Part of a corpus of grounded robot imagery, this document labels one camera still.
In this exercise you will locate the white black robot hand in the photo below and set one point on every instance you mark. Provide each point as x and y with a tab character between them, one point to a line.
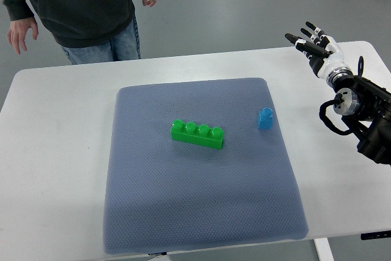
326	59

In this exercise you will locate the white table leg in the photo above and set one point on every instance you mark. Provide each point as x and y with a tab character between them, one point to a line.
323	249

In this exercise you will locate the blue-grey textured mat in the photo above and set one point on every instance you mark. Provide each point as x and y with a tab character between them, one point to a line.
164	195

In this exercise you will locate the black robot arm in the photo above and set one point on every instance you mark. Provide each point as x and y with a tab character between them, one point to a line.
365	110

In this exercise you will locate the blue toy block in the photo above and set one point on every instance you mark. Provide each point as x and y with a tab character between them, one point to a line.
265	119

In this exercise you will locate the person's right hand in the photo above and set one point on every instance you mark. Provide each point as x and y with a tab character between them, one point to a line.
18	29

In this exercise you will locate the black desk control panel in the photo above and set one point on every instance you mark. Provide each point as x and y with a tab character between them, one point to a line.
375	235

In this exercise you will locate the green four-stud toy block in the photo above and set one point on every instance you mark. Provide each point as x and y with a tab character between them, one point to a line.
202	135

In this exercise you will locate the person in dark hoodie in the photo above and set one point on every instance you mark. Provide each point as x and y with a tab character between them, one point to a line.
88	31

